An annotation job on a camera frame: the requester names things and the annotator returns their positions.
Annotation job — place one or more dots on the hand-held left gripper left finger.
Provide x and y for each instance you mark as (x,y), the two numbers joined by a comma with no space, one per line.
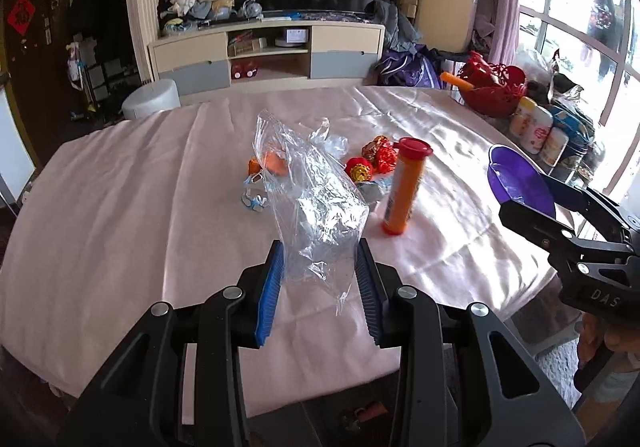
(266,294)

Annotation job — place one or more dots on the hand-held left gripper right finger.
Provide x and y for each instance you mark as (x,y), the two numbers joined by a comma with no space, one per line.
(368,299)

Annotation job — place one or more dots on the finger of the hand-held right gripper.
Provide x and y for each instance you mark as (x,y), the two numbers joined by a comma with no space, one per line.
(535,224)
(562,189)

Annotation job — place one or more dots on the purple plastic wrapper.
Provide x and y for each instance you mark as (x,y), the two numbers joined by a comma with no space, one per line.
(520,177)

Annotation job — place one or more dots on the clear plastic bag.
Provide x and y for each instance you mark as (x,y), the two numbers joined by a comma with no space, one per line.
(320,207)

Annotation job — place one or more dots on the orange tube with red cap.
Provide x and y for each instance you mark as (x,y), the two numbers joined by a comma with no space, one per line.
(404,187)

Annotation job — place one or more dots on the person's right hand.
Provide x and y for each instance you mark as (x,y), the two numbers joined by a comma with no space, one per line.
(612,339)

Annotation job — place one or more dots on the white bottle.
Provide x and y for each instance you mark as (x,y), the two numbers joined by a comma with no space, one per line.
(554,148)
(522,119)
(537,129)

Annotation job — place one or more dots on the blue white wrapper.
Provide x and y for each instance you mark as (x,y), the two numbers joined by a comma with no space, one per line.
(254,197)

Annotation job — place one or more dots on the silver foil wrapper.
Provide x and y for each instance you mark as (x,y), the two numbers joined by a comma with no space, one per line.
(375,188)

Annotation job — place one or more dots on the red basket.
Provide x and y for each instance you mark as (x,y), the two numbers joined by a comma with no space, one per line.
(495,87)

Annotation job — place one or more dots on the red gold candy wrapper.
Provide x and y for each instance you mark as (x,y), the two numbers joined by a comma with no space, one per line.
(382,157)
(359,170)

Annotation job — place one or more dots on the orange stick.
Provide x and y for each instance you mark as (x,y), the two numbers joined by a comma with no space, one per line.
(456,79)

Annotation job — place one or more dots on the window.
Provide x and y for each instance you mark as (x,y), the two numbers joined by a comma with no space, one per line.
(575,2)

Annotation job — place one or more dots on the purple bag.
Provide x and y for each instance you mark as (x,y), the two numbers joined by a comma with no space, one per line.
(407,72)

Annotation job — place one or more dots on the white round stool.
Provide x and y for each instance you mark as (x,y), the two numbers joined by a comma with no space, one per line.
(150,99)

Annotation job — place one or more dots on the grey clothes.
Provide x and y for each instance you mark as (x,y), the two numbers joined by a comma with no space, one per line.
(395,24)

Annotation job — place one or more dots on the cream grey television cabinet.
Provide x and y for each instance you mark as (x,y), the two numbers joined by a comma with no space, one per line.
(345,49)

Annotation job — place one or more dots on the white router box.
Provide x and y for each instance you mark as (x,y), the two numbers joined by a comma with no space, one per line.
(291,37)

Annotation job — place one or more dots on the pile of clothes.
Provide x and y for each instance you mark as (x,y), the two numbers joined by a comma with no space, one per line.
(200,2)

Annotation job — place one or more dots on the dark wooden door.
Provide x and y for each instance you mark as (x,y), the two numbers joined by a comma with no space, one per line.
(35,77)

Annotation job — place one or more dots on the red door decoration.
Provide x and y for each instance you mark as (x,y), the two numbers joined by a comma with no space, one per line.
(20,12)

